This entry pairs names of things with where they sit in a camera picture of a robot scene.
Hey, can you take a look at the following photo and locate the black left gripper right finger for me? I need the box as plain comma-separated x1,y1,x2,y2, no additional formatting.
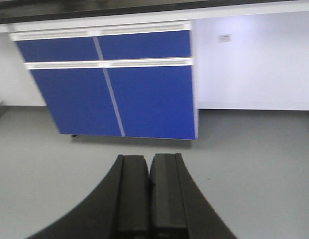
150,153,236,239

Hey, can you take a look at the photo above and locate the blue lab cabinet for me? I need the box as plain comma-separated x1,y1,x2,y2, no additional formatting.
10,20,198,140

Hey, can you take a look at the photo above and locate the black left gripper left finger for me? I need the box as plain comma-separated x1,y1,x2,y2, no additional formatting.
31,155,150,239

